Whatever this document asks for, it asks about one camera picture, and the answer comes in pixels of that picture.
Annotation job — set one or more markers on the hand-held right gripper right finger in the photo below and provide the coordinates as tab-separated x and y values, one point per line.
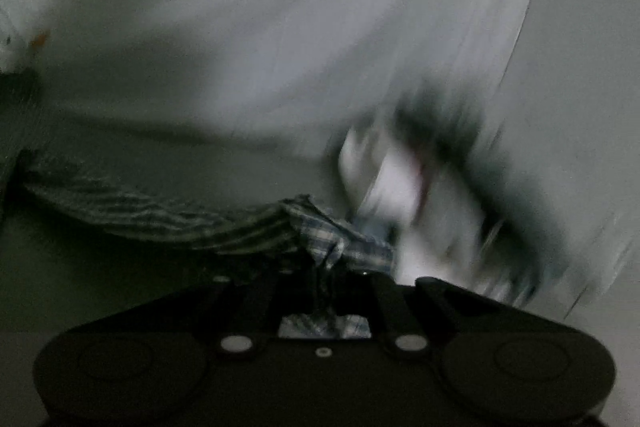
390	302

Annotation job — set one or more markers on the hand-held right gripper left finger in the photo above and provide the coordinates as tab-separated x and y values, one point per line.
260	302

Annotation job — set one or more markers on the blue checked shirt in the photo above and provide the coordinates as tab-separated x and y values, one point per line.
325	237

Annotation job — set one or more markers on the white garment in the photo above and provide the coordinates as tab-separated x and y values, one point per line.
400	187

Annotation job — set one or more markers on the grey folded garment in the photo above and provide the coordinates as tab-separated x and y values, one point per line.
500	187

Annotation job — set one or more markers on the carrot print sheet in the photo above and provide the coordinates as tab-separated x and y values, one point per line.
300	7

